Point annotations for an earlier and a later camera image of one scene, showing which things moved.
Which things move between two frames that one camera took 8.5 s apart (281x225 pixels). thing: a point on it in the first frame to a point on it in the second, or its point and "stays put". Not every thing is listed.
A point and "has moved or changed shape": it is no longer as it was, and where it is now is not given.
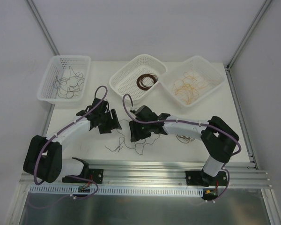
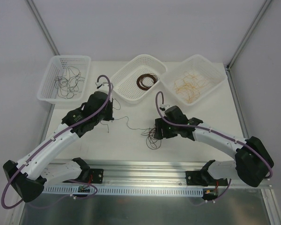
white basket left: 66,80 stays put
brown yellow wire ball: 189,138 has moved or changed shape
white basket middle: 123,83 stays put
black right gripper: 137,131 to 158,129
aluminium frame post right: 265,5 stays put
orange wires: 188,87 stays put
